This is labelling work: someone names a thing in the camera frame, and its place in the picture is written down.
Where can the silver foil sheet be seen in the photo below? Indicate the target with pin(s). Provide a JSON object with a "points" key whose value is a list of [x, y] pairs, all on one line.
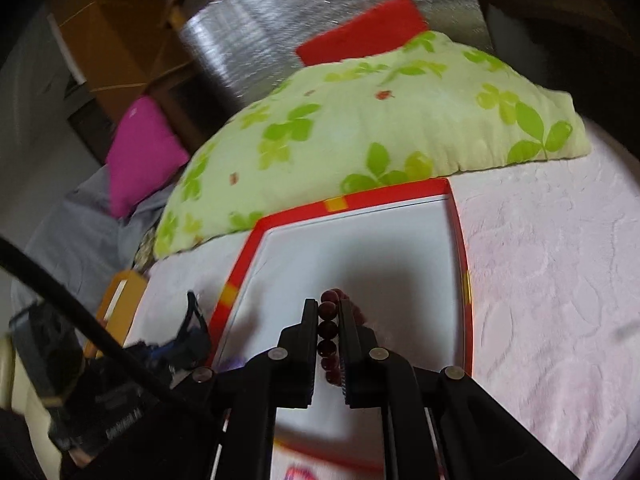
{"points": [[260, 25]]}

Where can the red cushion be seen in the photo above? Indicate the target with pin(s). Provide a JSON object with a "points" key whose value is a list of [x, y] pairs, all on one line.
{"points": [[360, 30]]}

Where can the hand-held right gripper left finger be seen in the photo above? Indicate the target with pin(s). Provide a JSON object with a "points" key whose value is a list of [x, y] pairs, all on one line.
{"points": [[310, 332]]}

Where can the brown wooden cabinet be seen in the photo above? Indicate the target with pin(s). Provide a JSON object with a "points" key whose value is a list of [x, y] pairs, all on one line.
{"points": [[110, 35]]}

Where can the small floral cloth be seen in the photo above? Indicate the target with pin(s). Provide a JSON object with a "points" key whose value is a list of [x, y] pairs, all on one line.
{"points": [[145, 250]]}

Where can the pale pink blanket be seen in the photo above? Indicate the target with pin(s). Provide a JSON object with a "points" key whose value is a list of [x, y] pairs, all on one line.
{"points": [[550, 285]]}

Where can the green floral pillow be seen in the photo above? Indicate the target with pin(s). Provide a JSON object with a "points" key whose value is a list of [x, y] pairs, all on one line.
{"points": [[375, 110]]}

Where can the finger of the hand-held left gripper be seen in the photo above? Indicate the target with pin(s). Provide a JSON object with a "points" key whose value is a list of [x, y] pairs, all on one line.
{"points": [[196, 332], [160, 351]]}

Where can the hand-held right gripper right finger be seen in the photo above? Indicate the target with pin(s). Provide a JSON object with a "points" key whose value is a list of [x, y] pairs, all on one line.
{"points": [[347, 332]]}

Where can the orange cardboard box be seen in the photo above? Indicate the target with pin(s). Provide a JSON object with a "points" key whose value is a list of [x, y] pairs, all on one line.
{"points": [[125, 280]]}

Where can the magenta cushion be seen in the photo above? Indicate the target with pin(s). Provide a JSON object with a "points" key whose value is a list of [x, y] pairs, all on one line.
{"points": [[145, 155]]}

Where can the red cardboard box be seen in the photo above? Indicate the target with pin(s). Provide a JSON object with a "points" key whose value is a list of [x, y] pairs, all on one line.
{"points": [[380, 260]]}

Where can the grey blanket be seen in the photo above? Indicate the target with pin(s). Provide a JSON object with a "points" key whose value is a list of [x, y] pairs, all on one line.
{"points": [[75, 230]]}

